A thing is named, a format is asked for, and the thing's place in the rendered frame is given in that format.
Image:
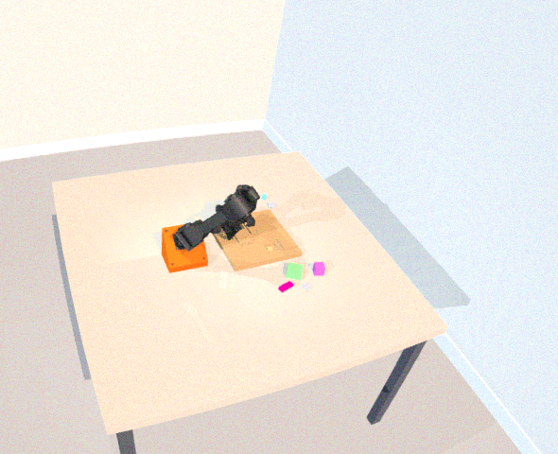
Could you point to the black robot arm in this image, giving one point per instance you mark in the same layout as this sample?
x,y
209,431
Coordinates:
x,y
236,206

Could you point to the magenta rectangular block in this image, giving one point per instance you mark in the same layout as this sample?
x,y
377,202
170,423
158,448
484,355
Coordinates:
x,y
286,286

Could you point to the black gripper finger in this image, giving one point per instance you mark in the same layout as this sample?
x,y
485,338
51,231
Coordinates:
x,y
228,233
234,231

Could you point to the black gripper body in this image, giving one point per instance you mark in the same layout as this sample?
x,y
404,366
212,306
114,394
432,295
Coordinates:
x,y
227,224

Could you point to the purple cube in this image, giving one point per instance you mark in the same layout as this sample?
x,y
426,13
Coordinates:
x,y
318,269

